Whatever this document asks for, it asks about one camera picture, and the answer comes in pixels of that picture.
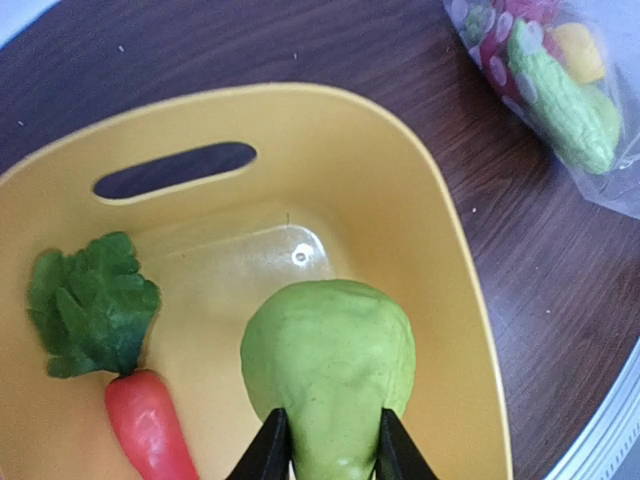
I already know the green toy pear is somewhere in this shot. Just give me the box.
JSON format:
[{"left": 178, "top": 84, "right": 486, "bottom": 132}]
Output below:
[{"left": 240, "top": 279, "right": 416, "bottom": 479}]

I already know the green toy cucumber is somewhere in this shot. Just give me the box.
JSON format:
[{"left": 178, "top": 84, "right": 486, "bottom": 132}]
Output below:
[{"left": 507, "top": 17, "right": 617, "bottom": 175}]

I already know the yellow toy apple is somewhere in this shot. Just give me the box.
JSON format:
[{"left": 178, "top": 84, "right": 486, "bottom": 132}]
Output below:
[{"left": 552, "top": 22, "right": 606, "bottom": 84}]

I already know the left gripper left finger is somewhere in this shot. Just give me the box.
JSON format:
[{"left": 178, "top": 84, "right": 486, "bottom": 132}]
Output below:
[{"left": 227, "top": 408, "right": 290, "bottom": 480}]

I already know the yellow plastic basket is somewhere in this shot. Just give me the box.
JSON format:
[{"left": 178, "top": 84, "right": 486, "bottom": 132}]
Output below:
[{"left": 1, "top": 83, "right": 513, "bottom": 479}]

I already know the front aluminium rail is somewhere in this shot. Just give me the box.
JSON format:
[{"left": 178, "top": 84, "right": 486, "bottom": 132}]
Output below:
[{"left": 547, "top": 346, "right": 640, "bottom": 480}]

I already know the red toy chili pepper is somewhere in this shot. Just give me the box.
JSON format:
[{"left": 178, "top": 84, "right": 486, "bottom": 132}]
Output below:
[{"left": 27, "top": 232, "right": 199, "bottom": 479}]

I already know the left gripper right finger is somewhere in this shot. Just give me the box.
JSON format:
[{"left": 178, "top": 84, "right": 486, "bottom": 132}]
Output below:
[{"left": 375, "top": 409, "right": 438, "bottom": 480}]

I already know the clear dotted zip bag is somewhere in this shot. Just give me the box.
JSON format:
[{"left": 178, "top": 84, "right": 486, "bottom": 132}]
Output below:
[{"left": 443, "top": 1, "right": 639, "bottom": 218}]

